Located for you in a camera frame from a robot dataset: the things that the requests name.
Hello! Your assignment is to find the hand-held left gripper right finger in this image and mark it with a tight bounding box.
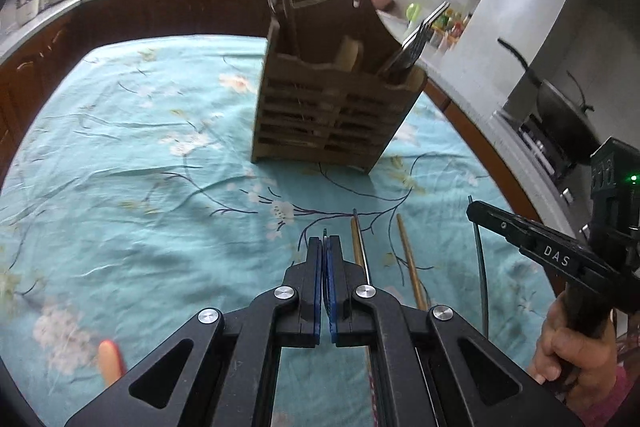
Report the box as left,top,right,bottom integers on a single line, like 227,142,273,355
328,236,585,427

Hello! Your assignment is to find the teal floral tablecloth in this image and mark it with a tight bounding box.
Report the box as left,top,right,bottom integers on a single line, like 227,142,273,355
0,34,566,427

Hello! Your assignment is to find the black gas stove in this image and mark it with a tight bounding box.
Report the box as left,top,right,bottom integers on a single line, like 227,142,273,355
492,109,596,233

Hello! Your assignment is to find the person's right forearm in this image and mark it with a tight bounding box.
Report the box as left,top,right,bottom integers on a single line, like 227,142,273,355
570,364,640,427

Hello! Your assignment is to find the person's right hand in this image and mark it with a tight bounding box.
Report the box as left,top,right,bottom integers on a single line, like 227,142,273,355
530,294,619,404

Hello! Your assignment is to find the floral-tipped wooden chopstick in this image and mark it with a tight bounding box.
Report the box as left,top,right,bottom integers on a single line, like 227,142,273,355
396,213,430,312

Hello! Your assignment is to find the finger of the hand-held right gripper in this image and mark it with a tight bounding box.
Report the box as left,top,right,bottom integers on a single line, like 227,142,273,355
466,200,622,297

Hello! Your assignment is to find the orange rounded object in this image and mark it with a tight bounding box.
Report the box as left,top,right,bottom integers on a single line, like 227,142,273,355
97,339,123,389

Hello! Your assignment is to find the wooden utensil holder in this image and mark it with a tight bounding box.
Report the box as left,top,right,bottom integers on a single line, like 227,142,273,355
250,0,428,175

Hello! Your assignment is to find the dark range hood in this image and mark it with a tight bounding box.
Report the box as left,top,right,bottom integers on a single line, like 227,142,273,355
545,0,640,118

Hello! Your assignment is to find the black wok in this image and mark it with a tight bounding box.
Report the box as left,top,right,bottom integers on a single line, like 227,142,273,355
496,38,601,165

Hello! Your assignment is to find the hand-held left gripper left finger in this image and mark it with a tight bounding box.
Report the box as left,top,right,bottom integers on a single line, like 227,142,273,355
65,236,329,427

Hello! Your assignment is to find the metal fork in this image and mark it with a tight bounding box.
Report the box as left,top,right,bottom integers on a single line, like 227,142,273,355
380,19,436,82

